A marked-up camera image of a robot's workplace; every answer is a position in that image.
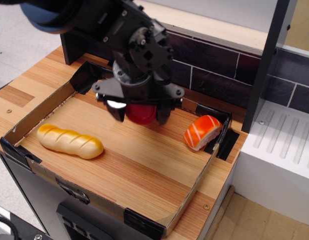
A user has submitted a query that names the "red-capped basil spice bottle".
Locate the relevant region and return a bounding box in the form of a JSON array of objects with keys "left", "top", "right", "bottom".
[{"left": 125, "top": 104, "right": 157, "bottom": 125}]

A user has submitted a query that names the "toy salmon sushi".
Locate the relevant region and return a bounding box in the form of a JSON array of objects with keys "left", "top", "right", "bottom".
[{"left": 183, "top": 115, "right": 223, "bottom": 151}]

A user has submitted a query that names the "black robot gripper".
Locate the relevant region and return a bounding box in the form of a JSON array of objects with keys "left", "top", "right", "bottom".
[{"left": 91, "top": 61, "right": 185, "bottom": 125}]

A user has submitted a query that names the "toy bread loaf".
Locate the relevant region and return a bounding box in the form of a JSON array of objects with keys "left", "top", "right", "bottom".
[{"left": 36, "top": 124, "right": 104, "bottom": 160}]

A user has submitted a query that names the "dark shelf with tile backsplash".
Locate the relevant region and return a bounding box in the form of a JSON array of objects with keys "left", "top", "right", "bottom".
[{"left": 59, "top": 0, "right": 291, "bottom": 134}]

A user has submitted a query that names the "black cable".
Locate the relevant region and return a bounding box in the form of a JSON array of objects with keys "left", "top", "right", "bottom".
[{"left": 0, "top": 213, "right": 25, "bottom": 240}]

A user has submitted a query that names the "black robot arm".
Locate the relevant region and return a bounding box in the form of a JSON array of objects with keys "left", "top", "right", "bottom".
[{"left": 18, "top": 0, "right": 184, "bottom": 125}]

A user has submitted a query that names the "white toy sink drainboard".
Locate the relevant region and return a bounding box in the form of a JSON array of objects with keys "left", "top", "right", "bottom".
[{"left": 232, "top": 101, "right": 309, "bottom": 225}]

